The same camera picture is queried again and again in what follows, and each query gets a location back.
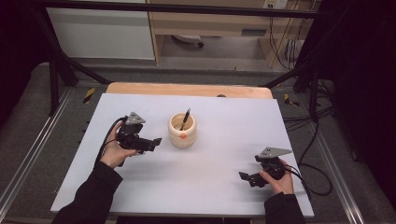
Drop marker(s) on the black gel pen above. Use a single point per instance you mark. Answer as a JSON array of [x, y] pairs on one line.
[[185, 118]]

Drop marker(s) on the yellow black tape strip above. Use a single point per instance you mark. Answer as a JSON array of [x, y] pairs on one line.
[[290, 100], [89, 95]]

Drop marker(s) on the person's left hand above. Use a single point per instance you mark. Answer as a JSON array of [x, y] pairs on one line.
[[113, 154]]

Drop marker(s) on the wall power outlet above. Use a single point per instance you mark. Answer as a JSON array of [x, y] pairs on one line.
[[275, 3]]

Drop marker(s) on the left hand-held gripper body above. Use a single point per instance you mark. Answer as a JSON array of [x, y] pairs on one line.
[[132, 140]]

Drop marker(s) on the aluminium floor rail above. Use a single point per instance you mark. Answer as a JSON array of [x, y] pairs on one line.
[[31, 158], [341, 183]]

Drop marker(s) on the person's right hand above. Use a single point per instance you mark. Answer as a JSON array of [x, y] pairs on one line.
[[285, 185]]

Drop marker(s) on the white chair base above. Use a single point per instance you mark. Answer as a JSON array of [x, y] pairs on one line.
[[188, 39]]

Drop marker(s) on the white cabinet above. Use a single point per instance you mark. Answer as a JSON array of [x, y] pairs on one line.
[[102, 34]]

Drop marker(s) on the black metal frame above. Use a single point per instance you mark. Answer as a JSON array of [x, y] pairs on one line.
[[186, 8]]

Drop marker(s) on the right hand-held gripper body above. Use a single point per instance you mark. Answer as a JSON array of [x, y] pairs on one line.
[[275, 166]]

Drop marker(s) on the black curtain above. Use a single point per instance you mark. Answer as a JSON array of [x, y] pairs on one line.
[[17, 53], [364, 77]]

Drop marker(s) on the wooden desk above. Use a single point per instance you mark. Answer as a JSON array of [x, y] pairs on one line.
[[211, 26]]

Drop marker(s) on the wooden table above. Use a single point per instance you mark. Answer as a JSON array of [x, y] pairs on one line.
[[186, 90]]

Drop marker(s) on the beige ceramic cup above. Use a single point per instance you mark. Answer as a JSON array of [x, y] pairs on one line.
[[182, 135]]

